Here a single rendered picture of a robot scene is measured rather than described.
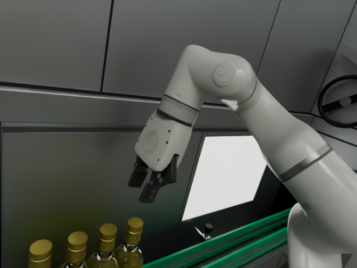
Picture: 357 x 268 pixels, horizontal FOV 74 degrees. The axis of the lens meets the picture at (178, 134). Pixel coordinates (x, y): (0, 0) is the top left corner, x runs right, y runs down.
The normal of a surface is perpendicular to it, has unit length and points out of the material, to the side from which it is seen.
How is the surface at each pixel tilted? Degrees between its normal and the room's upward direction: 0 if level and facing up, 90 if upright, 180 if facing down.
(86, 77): 90
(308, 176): 86
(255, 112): 76
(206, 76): 88
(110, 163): 90
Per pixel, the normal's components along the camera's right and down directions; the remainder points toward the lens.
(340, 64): -0.79, 0.00
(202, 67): -0.64, -0.13
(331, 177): -0.20, -0.27
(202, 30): 0.56, 0.38
